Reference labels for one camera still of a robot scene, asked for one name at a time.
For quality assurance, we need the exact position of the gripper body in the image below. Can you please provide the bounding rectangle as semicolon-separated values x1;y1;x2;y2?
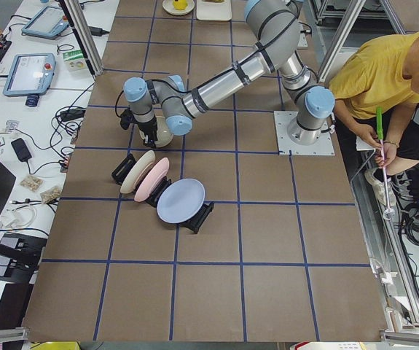
137;117;157;146

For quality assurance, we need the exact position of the beige ceramic bowl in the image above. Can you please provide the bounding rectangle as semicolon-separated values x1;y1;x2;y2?
139;116;173;149

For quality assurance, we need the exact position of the yellow lemon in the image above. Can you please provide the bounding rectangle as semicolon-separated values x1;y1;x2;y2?
173;0;188;11

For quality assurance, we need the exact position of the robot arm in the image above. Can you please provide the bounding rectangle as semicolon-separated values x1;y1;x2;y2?
120;1;335;148

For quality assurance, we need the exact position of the pink plate in rack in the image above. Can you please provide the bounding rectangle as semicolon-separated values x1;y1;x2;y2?
134;157;170;203

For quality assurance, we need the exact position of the black dish rack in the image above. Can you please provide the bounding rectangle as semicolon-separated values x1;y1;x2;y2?
111;154;214;234

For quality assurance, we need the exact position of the cream plate in rack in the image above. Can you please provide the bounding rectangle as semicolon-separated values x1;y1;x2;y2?
120;150;155;194

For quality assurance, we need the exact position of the light blue plate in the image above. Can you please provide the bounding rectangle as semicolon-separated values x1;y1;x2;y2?
157;179;205;224

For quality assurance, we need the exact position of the green white box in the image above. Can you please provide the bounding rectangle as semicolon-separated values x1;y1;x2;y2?
62;50;87;72

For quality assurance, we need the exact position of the cream round plate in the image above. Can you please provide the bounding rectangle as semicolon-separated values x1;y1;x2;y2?
162;0;195;16

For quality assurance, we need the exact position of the black phone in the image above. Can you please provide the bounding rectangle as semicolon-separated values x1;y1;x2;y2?
11;138;32;162

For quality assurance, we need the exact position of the cream rectangular tray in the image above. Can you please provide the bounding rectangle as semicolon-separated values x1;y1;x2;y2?
196;0;232;21

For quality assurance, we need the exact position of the near teach pendant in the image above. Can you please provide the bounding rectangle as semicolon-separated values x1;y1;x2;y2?
3;53;56;97

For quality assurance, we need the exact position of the teach pendant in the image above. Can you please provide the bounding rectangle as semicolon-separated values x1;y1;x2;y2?
3;53;56;97
21;6;69;39

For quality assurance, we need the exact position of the far teach pendant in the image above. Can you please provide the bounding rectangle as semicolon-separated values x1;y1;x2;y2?
21;6;69;39

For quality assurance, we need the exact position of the person in yellow shirt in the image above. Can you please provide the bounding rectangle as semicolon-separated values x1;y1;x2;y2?
329;32;419;205

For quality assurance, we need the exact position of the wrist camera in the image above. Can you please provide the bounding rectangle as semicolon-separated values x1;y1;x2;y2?
120;109;136;131

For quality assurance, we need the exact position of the aluminium frame post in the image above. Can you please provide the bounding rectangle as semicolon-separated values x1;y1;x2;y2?
59;0;104;77

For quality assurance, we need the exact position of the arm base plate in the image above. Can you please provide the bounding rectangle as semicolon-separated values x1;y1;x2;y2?
297;23;308;49
274;111;335;156

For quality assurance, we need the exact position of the green handled stick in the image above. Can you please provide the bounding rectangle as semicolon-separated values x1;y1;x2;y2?
376;106;394;221

